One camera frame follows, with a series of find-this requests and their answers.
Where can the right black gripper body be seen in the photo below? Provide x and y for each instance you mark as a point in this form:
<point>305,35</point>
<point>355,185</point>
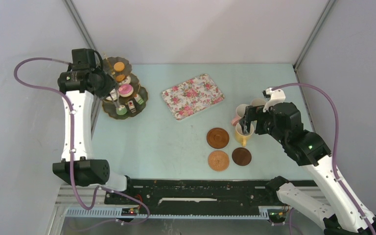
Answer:
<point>264,124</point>

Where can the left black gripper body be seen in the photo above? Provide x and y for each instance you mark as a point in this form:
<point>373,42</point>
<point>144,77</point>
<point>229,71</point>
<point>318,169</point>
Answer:
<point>107,84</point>

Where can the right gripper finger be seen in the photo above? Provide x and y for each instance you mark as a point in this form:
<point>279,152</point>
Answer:
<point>246,127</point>
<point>250,114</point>

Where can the pink mug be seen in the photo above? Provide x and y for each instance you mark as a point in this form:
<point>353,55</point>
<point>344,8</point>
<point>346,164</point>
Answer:
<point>239,113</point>

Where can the white chocolate-drizzled donut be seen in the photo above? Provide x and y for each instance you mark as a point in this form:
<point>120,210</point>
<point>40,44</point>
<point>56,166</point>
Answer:
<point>127,80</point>
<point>111,97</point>

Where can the yellow mug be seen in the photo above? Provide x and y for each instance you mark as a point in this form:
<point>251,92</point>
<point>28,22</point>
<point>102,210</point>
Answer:
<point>242,138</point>

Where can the small orange macaron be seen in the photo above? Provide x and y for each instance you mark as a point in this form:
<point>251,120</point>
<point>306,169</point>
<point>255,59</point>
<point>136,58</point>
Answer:
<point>120,77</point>

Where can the green mug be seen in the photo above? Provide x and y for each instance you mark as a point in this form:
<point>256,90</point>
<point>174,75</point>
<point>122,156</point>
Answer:
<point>258,102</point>

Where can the pink frosted donut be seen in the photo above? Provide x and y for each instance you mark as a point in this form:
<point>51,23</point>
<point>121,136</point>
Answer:
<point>125,90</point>

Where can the metal serving tongs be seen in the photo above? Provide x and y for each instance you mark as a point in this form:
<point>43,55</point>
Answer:
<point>117,102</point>

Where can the orange round biscuit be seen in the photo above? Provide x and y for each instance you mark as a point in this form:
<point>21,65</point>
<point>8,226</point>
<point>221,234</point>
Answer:
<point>119,66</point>

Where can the green round cake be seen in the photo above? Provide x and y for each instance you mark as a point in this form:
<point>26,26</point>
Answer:
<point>121,110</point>

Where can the light brown wooden coaster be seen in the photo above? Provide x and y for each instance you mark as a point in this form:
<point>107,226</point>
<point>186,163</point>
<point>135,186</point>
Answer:
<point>217,138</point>

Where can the dark brown wooden coaster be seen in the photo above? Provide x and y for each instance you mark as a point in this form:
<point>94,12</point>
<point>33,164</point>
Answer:
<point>241,156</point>

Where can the chocolate cake slice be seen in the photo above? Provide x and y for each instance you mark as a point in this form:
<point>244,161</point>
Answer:
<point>131,106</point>

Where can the green layered cake slice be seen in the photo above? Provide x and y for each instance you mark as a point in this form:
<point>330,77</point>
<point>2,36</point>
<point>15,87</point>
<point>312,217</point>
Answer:
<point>138,99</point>

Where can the woven rattan coaster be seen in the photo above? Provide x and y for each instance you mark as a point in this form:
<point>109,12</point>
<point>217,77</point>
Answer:
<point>218,160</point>

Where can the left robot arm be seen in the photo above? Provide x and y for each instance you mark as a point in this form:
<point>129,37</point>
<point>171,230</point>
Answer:
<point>84,80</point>

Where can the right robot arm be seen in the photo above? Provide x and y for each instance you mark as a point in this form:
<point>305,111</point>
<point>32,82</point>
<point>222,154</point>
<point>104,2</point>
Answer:
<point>340,215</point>

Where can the three-tier dark dessert stand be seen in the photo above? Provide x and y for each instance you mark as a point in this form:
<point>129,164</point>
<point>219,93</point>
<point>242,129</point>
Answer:
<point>108,106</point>

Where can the floral rectangular tray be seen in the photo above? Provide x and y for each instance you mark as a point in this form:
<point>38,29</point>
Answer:
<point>192,96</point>

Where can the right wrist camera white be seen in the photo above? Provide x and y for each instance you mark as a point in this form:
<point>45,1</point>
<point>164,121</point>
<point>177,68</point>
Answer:
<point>273,96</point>

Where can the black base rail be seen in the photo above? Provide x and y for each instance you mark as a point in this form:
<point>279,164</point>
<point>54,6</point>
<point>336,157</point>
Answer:
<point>177,199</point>

